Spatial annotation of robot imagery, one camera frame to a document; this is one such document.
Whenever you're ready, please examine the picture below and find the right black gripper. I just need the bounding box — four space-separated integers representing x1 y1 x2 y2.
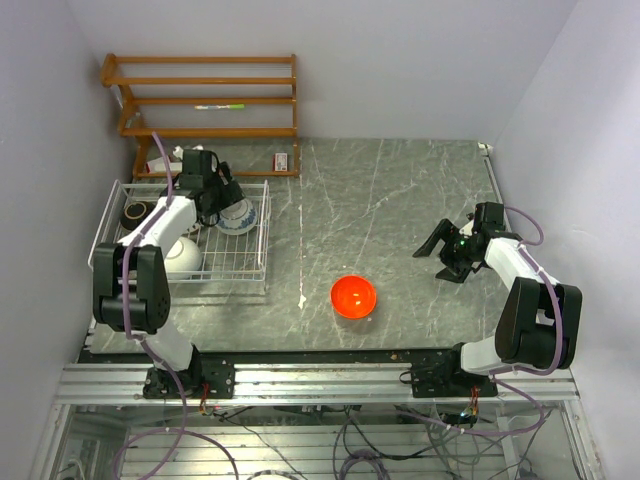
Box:
414 219 480 283

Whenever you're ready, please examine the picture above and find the blue floral bowl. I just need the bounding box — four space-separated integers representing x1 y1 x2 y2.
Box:
216 198 258 236

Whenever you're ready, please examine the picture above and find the plain white bowl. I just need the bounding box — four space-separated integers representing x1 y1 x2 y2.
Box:
164 237 203 281

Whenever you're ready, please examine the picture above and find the brown patterned bowl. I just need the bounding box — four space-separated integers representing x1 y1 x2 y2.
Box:
120 201 155 231

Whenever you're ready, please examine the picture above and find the orange bowl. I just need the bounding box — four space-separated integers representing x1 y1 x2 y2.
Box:
330 275 377 320

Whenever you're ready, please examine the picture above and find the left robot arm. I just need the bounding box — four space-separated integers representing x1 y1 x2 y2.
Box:
92 149 244 398

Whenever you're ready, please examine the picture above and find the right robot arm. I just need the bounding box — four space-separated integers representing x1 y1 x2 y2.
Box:
399 202 583 399

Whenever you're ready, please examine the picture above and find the wooden shelf rack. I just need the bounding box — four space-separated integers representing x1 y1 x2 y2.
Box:
100 53 301 179

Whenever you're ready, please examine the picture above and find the red white small box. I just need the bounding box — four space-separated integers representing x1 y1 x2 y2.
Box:
273 152 288 172

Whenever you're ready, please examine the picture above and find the green white pen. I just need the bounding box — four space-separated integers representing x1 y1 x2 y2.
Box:
194 104 245 111

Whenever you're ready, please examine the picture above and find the white box under shelf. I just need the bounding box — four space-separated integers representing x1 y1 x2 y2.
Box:
145 157 182 175

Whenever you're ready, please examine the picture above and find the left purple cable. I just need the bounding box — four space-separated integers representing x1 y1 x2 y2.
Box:
110 131 241 480

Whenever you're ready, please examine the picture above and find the aluminium mounting rail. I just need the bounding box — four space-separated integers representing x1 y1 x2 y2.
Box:
54 363 580 407

